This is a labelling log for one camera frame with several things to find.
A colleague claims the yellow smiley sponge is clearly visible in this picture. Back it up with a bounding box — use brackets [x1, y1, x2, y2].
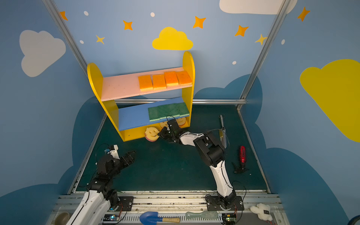
[159, 121, 168, 129]
[144, 127, 159, 142]
[176, 117, 187, 127]

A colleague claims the green sponge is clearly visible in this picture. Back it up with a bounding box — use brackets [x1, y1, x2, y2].
[177, 102, 190, 117]
[157, 104, 171, 120]
[148, 106, 160, 122]
[167, 103, 180, 117]

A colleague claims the orange sponge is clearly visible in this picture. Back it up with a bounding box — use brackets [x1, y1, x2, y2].
[176, 71, 192, 86]
[152, 74, 167, 90]
[138, 75, 153, 92]
[164, 71, 179, 87]

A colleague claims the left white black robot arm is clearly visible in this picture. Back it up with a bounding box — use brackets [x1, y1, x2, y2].
[67, 151, 136, 225]

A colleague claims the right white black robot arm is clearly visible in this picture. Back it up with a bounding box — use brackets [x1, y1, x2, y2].
[158, 119, 236, 209]

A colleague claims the yellow shelf with pink and blue boards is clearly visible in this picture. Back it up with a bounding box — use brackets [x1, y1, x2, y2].
[87, 51, 196, 142]

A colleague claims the left circuit board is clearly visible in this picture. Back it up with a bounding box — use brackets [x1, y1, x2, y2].
[102, 214, 120, 223]

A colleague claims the circuit board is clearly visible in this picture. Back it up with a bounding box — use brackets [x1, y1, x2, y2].
[102, 214, 120, 223]
[221, 214, 237, 225]

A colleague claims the metal trowel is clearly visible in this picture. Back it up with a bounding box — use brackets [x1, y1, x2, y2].
[219, 114, 228, 149]

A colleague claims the blue toy shovel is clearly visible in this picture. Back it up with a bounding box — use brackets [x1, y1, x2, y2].
[139, 211, 181, 225]

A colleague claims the beige bowl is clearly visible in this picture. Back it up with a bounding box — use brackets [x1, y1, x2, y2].
[53, 212, 70, 225]

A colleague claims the red bottle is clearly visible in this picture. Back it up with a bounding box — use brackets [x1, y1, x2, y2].
[232, 146, 248, 174]

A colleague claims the right circuit board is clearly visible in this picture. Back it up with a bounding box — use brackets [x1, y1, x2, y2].
[221, 214, 237, 225]

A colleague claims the white plush toy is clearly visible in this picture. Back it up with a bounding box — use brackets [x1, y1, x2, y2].
[250, 203, 273, 221]

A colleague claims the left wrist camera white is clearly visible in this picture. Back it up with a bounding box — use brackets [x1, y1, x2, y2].
[109, 145, 120, 159]

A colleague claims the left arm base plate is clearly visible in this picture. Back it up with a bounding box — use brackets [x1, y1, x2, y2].
[109, 196, 134, 212]

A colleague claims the aluminium frame rail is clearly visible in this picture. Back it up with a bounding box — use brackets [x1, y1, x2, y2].
[115, 98, 247, 105]

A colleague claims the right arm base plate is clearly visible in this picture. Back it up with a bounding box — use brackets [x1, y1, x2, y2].
[204, 195, 244, 211]

